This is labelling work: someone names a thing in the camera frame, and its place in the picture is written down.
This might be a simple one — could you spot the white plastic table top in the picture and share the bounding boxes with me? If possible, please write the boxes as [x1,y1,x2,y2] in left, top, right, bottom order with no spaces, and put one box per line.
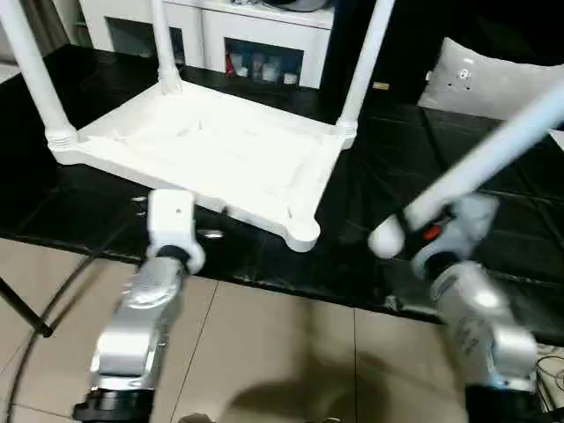
[48,81,360,254]

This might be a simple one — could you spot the white plastic table leg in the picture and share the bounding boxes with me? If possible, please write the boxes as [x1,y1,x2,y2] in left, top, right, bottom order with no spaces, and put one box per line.
[149,0,184,96]
[0,0,79,167]
[337,0,397,142]
[367,78,564,260]

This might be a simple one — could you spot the white pillow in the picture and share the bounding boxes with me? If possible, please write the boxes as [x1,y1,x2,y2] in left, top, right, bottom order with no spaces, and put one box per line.
[416,36,564,133]

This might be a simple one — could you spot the black box with gold label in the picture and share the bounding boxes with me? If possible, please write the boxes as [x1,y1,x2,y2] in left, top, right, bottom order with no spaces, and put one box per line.
[321,0,446,107]

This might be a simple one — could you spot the black metal table leg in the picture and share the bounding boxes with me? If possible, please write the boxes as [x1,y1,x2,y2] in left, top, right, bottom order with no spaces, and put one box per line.
[0,277,56,338]

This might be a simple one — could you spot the white glass-door cabinet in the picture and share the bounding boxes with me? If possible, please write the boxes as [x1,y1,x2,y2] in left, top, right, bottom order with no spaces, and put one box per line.
[77,0,335,89]

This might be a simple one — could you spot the grey round pot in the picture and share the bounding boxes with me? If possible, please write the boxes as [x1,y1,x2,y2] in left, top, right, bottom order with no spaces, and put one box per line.
[263,0,331,14]

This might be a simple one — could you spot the grey curtain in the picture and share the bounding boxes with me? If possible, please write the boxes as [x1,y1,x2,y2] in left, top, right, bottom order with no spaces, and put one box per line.
[39,0,85,48]

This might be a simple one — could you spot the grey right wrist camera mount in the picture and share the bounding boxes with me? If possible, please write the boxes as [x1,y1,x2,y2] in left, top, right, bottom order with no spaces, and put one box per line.
[412,193,501,281]

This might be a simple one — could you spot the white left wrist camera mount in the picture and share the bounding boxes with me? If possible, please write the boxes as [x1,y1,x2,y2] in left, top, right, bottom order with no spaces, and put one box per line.
[146,188,207,277]

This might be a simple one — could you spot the grey floor cables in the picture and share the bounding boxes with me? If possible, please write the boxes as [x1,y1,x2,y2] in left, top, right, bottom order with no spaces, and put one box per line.
[535,343,564,411]

